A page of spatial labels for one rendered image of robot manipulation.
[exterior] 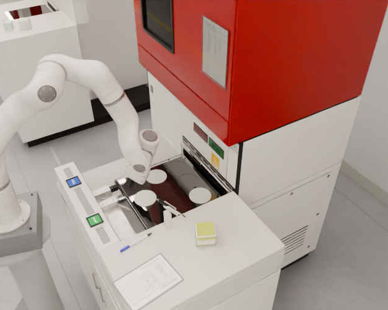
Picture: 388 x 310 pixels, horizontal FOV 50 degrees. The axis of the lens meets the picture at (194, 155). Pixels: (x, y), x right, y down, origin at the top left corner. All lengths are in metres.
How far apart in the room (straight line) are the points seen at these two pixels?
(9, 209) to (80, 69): 0.68
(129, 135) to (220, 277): 0.61
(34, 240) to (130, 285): 0.52
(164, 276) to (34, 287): 0.83
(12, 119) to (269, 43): 0.92
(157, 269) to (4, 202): 0.67
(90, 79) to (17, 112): 0.28
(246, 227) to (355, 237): 1.50
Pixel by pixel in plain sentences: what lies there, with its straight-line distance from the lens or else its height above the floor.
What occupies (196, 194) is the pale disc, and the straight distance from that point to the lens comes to 1.90.
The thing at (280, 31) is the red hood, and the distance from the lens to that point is 1.52.
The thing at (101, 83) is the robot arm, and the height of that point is 1.52.
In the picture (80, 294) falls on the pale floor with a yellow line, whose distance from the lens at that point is 2.73.
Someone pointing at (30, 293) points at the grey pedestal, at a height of 0.47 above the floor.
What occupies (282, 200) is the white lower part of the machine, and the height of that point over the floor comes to 0.73.
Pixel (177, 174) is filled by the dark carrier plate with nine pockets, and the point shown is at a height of 0.90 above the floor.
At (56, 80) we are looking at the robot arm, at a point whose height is 1.57.
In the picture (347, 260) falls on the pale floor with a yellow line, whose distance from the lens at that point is 2.95.
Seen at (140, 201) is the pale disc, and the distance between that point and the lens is 1.89.
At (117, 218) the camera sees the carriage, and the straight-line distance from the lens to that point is 1.86.
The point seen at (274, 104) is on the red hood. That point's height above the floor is 1.35.
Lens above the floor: 2.26
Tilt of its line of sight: 40 degrees down
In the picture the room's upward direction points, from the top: straight up
